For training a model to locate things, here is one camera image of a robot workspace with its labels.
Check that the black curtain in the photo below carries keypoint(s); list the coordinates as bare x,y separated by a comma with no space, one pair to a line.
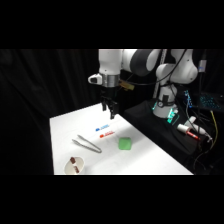
43,86

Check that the blue lit keyboard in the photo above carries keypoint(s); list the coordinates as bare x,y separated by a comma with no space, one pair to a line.
210,101

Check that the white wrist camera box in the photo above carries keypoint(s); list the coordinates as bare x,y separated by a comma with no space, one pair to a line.
94,78

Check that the green light device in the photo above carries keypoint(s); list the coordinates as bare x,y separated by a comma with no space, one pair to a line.
172,116

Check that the blue pen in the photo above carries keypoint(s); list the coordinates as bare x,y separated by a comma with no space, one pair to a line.
102,127

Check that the brown snack piece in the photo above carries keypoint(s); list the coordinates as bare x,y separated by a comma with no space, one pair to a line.
72,161
77,169

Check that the tan wrist connector block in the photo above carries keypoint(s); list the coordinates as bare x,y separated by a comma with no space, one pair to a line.
127,85

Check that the white box with blue light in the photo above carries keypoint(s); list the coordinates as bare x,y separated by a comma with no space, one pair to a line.
202,66

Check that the green sponge block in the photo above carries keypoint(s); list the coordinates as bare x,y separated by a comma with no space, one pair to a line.
125,143

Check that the blue lit strip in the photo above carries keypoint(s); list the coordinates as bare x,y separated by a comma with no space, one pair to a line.
188,98

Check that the metal tongs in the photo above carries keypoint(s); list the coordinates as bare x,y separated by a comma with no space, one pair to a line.
87,144

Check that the black robot stand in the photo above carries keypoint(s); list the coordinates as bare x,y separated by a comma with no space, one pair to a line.
156,128

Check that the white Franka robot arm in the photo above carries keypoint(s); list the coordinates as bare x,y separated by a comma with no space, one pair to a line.
110,63

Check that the white paper bowl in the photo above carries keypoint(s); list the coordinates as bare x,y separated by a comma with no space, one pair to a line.
69,168

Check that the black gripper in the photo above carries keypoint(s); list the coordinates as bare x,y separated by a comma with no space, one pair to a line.
108,92

